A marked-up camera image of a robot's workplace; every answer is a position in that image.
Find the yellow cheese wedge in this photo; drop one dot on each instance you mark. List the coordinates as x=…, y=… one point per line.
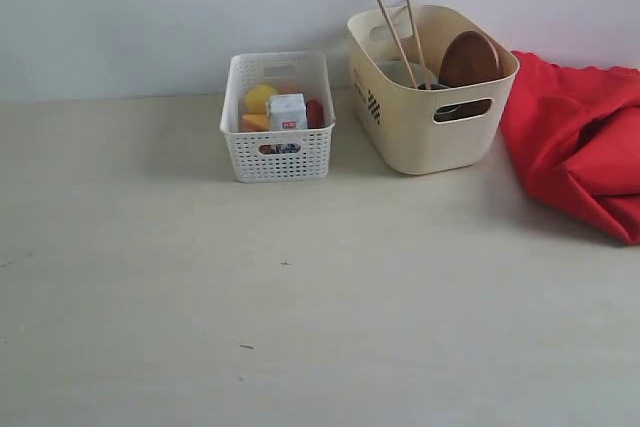
x=255, y=123

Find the brown egg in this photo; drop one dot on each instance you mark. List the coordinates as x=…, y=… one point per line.
x=289, y=89

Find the cream plastic bin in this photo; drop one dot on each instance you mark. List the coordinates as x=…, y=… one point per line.
x=395, y=117

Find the blue white milk carton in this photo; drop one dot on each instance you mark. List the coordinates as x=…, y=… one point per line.
x=286, y=112

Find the red scalloped cloth mat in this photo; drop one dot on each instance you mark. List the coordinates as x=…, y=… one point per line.
x=572, y=135

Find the brown clay plate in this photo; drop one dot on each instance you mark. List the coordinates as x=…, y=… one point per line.
x=469, y=59

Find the pale green ceramic bowl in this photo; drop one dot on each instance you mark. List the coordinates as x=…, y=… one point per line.
x=396, y=71

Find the red sausage piece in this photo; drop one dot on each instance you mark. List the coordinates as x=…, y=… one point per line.
x=315, y=114

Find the white perforated plastic basket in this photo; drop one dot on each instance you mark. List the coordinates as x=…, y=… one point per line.
x=276, y=156

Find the wooden chopstick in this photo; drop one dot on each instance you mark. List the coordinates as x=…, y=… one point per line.
x=397, y=42
x=418, y=44

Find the stainless steel cup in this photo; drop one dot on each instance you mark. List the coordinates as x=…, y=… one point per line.
x=444, y=112

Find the yellow lemon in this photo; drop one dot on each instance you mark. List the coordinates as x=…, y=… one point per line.
x=256, y=98

